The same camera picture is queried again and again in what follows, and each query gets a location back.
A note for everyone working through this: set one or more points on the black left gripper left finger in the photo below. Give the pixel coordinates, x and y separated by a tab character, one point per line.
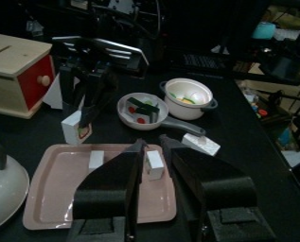
105	189

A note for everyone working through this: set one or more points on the nori-wrapped sushi piece, red dot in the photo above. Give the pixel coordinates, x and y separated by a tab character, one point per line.
133	106
147	115

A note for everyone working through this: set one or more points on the teal cup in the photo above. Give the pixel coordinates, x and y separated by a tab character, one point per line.
264	30

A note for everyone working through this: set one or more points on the wooden box with red drawer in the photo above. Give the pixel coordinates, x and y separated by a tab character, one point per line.
13	72

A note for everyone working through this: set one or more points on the white sushi rice block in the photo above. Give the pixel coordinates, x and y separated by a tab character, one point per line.
155	164

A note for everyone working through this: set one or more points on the pink rectangular tray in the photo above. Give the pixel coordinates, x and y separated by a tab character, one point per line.
56	186

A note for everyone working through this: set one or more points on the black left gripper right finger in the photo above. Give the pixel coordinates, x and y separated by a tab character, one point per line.
215	186

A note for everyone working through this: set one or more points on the black keyboard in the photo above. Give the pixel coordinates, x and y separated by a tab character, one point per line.
200	60

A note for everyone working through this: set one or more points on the white rectangular block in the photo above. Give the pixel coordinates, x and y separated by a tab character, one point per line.
202	144

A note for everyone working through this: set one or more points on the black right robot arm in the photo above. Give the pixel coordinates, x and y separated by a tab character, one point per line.
115	15

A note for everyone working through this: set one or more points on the yellow and green toy food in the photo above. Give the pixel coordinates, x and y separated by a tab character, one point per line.
187	100

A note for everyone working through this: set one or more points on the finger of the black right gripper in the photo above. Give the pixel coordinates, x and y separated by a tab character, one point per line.
97	94
68	85

